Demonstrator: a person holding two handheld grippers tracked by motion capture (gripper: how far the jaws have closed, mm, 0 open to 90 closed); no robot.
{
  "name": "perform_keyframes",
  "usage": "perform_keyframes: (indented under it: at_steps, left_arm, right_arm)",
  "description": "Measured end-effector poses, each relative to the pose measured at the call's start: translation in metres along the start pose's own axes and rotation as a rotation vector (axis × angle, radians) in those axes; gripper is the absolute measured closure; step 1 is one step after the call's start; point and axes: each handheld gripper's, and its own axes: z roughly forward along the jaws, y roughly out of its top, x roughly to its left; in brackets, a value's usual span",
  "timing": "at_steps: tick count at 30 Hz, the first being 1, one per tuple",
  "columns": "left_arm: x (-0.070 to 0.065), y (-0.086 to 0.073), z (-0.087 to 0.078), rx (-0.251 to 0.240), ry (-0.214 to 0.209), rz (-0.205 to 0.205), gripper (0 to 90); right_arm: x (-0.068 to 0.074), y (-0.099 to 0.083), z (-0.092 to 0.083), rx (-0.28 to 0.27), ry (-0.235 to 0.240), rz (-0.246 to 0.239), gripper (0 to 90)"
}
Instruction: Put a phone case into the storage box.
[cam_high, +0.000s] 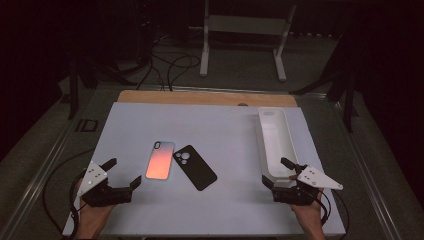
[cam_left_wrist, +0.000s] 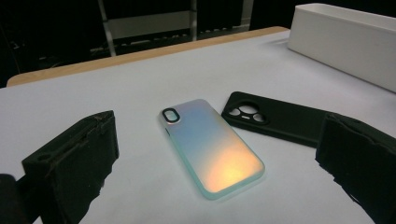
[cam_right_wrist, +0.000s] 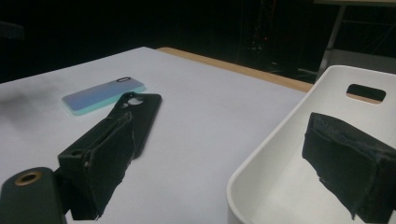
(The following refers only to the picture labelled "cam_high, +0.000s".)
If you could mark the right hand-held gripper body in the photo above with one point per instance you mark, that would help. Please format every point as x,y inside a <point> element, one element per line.
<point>298,195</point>

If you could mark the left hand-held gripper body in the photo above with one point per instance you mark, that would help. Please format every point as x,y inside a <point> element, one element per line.
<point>93,176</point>

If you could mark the white plastic tray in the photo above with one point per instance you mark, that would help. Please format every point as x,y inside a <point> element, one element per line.
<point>276,140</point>

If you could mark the iridescent phone case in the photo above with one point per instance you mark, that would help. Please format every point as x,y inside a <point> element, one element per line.
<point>160,161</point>

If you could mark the black phone case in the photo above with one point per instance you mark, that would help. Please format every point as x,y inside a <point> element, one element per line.
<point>195,168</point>

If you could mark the person's right hand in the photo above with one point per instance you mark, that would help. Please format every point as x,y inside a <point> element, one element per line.
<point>313,215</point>

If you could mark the person's left hand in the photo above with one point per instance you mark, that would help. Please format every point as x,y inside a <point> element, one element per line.
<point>95,218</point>

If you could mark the black tripod stand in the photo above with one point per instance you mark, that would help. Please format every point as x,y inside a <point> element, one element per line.
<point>74,96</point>
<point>348,103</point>

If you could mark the white table board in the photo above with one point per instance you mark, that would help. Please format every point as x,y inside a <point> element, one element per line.
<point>216,126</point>

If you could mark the white metal stand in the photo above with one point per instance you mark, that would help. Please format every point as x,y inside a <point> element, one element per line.
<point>246,25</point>

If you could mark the black floor frame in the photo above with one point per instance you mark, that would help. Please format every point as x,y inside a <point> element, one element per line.
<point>78,125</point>

